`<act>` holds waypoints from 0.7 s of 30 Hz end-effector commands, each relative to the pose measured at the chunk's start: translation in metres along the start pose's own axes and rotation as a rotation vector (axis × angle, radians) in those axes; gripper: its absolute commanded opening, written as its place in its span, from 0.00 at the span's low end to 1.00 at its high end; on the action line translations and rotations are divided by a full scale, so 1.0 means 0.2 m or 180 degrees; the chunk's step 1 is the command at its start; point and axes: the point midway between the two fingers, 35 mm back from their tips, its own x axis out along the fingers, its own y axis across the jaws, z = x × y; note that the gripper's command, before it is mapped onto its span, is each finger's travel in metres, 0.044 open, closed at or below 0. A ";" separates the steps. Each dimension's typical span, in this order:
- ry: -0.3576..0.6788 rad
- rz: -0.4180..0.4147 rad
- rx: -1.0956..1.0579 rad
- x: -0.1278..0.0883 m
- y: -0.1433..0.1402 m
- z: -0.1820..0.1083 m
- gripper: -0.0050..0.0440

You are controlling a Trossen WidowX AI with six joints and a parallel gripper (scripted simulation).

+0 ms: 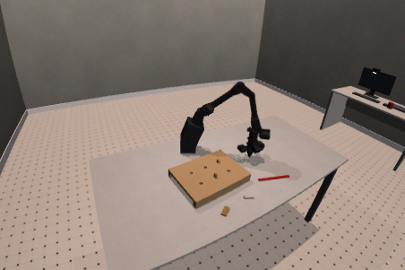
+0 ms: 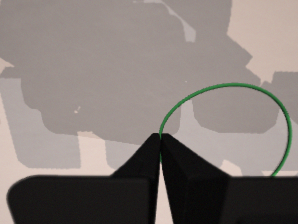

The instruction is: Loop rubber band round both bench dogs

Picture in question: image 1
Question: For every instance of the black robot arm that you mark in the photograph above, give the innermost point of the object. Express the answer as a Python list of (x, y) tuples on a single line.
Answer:
[(207, 109)]

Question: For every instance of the orange-brown domino tile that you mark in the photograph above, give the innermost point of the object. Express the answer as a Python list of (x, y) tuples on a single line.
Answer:
[(225, 211)]

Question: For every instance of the tan wooden board with holes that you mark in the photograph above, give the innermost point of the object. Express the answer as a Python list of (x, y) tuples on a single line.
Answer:
[(198, 178)]

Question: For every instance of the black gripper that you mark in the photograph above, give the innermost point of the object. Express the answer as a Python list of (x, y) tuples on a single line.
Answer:
[(243, 148)]

